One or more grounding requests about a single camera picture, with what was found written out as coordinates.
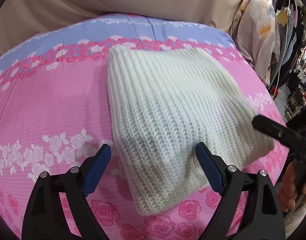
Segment white red black knit sweater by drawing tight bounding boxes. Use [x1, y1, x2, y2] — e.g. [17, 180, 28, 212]
[107, 46, 274, 215]

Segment person's right hand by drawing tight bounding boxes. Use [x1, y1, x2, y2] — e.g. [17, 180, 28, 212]
[278, 162, 306, 212]

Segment cluttered dark shelf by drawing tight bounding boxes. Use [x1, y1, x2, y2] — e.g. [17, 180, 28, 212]
[269, 0, 306, 121]

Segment pink and lilac floral bedsheet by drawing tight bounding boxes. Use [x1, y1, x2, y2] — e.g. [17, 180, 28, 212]
[0, 14, 285, 239]

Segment cream floral curtain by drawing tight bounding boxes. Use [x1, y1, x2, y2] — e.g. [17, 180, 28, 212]
[229, 0, 280, 86]

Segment beige fabric headboard cover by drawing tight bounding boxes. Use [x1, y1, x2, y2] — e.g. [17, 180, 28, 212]
[0, 0, 242, 56]

